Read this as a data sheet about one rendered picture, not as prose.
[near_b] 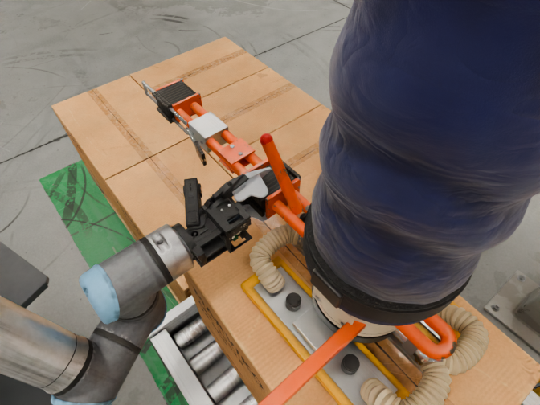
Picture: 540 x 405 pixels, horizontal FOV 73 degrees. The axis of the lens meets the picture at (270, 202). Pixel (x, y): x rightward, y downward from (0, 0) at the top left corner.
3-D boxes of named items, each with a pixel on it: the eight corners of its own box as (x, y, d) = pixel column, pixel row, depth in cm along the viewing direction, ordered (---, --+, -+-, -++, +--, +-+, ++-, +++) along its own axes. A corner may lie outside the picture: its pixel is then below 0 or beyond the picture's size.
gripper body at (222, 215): (255, 237, 69) (201, 273, 65) (229, 209, 74) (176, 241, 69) (253, 213, 63) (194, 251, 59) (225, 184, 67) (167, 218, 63)
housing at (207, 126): (231, 141, 84) (229, 125, 81) (206, 154, 81) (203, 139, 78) (214, 124, 87) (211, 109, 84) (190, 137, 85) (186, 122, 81)
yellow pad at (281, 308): (411, 398, 61) (421, 393, 57) (371, 445, 57) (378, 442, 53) (278, 259, 77) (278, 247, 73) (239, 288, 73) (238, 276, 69)
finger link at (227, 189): (254, 187, 69) (218, 218, 68) (248, 182, 70) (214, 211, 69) (247, 174, 65) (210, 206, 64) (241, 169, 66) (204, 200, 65)
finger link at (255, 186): (287, 183, 68) (249, 216, 67) (267, 165, 71) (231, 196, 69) (284, 174, 65) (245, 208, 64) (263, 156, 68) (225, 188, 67)
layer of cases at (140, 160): (368, 207, 186) (388, 150, 154) (202, 333, 147) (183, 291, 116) (231, 95, 242) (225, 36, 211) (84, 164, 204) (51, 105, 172)
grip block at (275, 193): (302, 195, 74) (304, 176, 70) (264, 221, 71) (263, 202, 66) (275, 172, 78) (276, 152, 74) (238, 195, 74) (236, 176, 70)
